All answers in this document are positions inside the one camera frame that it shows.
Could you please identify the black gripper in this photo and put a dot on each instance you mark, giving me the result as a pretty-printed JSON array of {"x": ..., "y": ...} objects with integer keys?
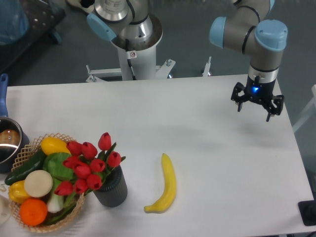
[{"x": 259, "y": 93}]

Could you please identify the red tulip bouquet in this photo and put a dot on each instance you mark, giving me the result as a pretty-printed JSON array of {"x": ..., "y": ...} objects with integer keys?
[{"x": 91, "y": 165}]

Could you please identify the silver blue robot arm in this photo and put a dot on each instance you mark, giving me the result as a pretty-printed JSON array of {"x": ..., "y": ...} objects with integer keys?
[{"x": 248, "y": 31}]

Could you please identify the dark grey ribbed vase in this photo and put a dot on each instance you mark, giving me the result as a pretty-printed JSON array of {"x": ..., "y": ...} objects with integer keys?
[{"x": 114, "y": 191}]

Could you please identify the black device at edge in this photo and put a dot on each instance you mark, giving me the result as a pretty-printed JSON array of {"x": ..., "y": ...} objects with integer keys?
[{"x": 308, "y": 212}]

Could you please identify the yellow banana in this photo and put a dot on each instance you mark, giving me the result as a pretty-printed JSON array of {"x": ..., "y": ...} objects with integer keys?
[{"x": 163, "y": 203}]

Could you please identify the yellow squash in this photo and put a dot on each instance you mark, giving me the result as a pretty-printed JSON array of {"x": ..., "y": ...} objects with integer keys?
[{"x": 50, "y": 145}]

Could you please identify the green bok choy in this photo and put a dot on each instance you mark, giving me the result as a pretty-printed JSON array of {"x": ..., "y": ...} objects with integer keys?
[{"x": 53, "y": 164}]

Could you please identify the woven wicker basket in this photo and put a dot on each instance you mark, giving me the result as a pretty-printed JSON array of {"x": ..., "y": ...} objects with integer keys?
[{"x": 23, "y": 156}]

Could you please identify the green bean pod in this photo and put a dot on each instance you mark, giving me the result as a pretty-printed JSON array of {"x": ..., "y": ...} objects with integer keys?
[{"x": 61, "y": 214}]

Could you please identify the black wheeled cart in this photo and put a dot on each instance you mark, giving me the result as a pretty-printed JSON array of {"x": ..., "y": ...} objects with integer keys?
[{"x": 43, "y": 17}]

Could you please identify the dark green cucumber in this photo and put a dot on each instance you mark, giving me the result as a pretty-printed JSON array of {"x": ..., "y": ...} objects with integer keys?
[{"x": 35, "y": 162}]

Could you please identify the beige round mushroom cap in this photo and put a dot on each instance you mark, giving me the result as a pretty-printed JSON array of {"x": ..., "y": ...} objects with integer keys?
[{"x": 38, "y": 183}]

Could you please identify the orange fruit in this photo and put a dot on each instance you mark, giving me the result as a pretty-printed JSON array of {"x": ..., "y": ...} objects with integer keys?
[{"x": 33, "y": 212}]

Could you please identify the blue water jug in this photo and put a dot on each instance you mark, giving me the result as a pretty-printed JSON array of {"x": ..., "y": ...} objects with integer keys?
[{"x": 13, "y": 21}]

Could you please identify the yellow bell pepper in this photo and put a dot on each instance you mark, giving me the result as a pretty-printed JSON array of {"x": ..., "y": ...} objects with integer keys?
[{"x": 17, "y": 192}]

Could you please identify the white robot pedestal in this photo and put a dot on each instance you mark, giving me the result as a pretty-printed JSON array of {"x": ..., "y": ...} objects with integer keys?
[{"x": 136, "y": 45}]

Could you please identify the blue handled saucepan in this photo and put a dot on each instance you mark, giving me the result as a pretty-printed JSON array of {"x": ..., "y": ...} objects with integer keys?
[{"x": 12, "y": 136}]

